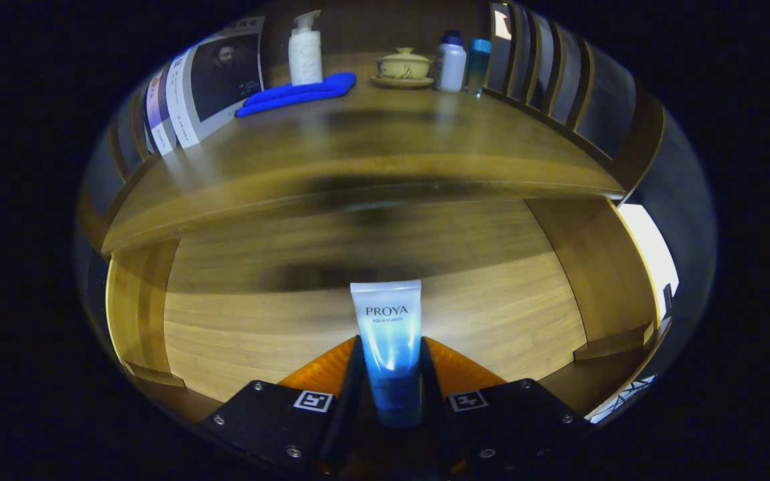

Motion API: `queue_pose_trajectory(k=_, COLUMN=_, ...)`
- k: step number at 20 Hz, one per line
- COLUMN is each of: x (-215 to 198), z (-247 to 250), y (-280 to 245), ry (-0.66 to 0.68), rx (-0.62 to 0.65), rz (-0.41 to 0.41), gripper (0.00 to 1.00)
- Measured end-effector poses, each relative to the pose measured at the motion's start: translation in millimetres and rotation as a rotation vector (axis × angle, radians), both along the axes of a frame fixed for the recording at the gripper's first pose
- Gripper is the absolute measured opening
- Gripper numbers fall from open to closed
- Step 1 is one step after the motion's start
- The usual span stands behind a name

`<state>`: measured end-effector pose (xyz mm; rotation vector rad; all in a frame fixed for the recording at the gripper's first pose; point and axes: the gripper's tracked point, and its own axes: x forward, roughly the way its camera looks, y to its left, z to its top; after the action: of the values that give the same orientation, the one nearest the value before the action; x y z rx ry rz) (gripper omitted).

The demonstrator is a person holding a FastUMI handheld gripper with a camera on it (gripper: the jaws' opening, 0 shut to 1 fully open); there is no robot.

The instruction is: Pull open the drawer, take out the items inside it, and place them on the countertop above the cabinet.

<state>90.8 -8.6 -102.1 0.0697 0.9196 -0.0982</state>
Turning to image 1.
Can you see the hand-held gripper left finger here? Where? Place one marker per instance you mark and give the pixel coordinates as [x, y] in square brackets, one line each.
[347, 414]

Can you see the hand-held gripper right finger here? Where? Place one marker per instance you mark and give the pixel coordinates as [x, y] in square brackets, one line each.
[433, 401]

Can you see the blue white cosmetic tube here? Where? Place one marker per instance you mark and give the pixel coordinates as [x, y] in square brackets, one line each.
[388, 334]

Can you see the wooden drawer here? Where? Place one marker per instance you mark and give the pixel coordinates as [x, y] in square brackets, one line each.
[258, 321]

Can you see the white grey drawer unit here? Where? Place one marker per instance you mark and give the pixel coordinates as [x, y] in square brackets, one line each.
[649, 254]

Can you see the wooden countertop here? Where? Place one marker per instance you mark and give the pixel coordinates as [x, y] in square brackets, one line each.
[358, 140]

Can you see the yellow saucer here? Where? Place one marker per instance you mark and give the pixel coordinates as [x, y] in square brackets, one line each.
[402, 83]

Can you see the blue folded cloth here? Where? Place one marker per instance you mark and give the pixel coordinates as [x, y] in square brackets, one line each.
[298, 93]

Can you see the white bottle dark blue cap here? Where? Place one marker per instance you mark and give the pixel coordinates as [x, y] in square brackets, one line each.
[452, 67]

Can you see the yellow lidded teacup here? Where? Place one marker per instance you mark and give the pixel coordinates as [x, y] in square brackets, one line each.
[403, 65]

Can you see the teal bottle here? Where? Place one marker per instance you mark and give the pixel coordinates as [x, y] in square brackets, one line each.
[478, 67]

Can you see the white pump bottle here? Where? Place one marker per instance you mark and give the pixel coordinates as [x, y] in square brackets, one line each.
[305, 57]

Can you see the purple book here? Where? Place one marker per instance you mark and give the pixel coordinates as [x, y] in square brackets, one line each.
[158, 107]

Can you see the thick white book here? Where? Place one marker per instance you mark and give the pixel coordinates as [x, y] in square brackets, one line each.
[218, 73]

